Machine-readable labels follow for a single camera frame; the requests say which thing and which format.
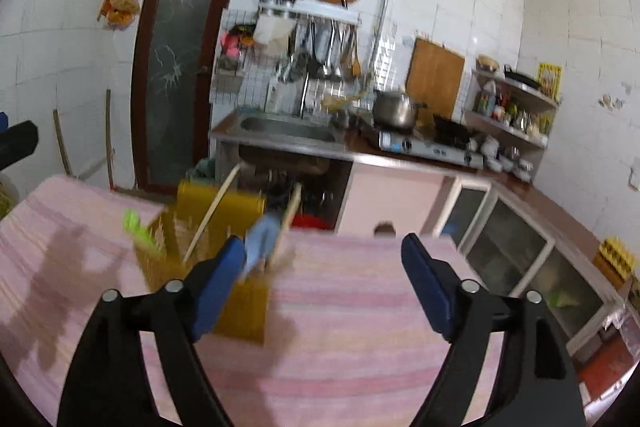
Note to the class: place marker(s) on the steel gas stove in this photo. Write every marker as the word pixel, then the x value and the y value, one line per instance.
pixel 425 149

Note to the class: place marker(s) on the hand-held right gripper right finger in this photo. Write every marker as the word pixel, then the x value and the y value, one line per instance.
pixel 427 287

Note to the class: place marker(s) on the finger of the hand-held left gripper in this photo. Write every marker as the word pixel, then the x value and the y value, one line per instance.
pixel 17 144

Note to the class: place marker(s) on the wall hooks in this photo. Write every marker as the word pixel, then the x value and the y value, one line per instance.
pixel 612 102

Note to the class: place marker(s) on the steel cooking pot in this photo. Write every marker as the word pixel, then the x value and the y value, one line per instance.
pixel 395 111

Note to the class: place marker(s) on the wooden stick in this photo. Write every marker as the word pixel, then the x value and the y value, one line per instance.
pixel 62 144
pixel 109 137

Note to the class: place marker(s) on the brown frosted glass door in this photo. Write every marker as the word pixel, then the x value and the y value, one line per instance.
pixel 175 57

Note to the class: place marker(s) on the yellow egg tray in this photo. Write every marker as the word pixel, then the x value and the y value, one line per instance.
pixel 615 259

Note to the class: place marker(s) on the green utensil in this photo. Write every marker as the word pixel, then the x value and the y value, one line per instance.
pixel 140 229

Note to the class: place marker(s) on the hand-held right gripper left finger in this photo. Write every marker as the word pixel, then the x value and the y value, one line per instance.
pixel 220 289

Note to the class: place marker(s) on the steel kitchen sink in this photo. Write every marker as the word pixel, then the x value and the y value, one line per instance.
pixel 285 129

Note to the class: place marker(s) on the black wok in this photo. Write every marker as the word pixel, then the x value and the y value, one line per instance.
pixel 455 129

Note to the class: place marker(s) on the wooden chopstick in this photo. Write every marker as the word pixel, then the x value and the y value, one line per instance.
pixel 290 217
pixel 212 212

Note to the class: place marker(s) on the bowl on shelf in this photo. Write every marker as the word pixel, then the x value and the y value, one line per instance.
pixel 487 63

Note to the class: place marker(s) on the white corner shelf rack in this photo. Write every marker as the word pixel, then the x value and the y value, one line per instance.
pixel 515 129

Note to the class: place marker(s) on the black frying pan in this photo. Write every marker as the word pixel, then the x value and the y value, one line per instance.
pixel 522 78

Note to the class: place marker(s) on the yellow box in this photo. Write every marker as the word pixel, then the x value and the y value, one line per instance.
pixel 549 81

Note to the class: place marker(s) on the wooden cutting board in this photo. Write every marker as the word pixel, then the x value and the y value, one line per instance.
pixel 435 77

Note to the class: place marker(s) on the red basin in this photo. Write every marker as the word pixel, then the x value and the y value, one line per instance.
pixel 310 222

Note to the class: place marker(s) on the hanging plastic bag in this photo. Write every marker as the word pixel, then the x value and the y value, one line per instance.
pixel 120 2

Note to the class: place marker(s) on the kitchen counter cabinet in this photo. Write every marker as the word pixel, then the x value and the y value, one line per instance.
pixel 400 192

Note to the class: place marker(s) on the wall utensil rack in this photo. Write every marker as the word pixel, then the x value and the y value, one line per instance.
pixel 320 47

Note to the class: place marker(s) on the yellow perforated utensil holder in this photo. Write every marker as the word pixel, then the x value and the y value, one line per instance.
pixel 240 307

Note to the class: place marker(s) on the clear oil bottle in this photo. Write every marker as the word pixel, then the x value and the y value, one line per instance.
pixel 487 99

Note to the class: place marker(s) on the white hanging cloth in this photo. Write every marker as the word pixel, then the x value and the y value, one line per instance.
pixel 272 34

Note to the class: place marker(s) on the pink striped tablecloth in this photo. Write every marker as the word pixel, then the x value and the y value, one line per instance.
pixel 350 307

